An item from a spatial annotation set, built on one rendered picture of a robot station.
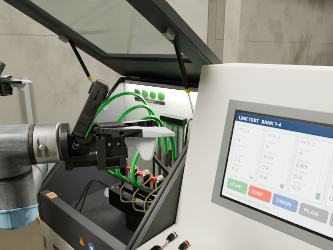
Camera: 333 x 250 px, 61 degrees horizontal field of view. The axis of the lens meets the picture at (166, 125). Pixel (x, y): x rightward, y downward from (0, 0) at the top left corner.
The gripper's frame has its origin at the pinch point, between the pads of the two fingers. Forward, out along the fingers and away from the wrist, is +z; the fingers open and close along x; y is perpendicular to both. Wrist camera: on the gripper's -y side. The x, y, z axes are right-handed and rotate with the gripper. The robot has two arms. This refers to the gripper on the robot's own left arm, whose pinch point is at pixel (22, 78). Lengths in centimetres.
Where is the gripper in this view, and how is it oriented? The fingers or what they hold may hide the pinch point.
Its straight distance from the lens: 168.8
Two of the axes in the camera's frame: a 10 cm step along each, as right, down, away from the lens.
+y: -1.2, 9.4, 3.1
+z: 4.3, -2.3, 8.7
